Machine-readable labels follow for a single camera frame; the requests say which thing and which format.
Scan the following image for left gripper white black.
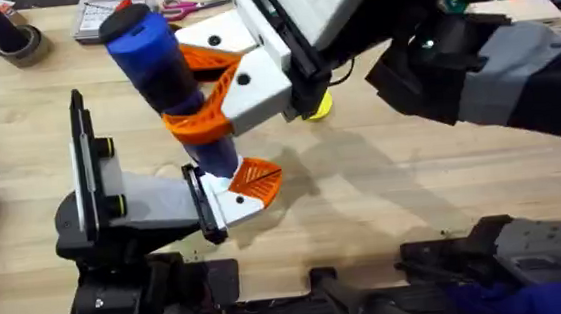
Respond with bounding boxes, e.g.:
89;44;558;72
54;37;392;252
47;122;290;276

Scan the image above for blue electric screwdriver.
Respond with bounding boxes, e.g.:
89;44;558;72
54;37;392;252
96;0;244;189

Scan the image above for yellow toy vegetable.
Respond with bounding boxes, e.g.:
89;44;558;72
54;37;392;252
303;90;336;122

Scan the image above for grey flat box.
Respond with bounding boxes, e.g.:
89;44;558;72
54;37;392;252
70;0;162;47

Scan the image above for left wrist upright black plate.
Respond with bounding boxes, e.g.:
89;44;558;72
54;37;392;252
65;87;107;244

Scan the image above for brown tape roll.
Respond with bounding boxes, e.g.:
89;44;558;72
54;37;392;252
0;22;54;71

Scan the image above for pale wooden board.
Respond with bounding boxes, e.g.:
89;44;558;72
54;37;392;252
463;0;561;37

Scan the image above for blue cloth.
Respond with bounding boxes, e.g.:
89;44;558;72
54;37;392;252
443;274;561;314

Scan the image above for pink handled scissors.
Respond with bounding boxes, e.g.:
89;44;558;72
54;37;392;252
157;0;236;25

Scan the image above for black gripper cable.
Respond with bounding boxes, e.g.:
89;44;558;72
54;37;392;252
325;58;357;88

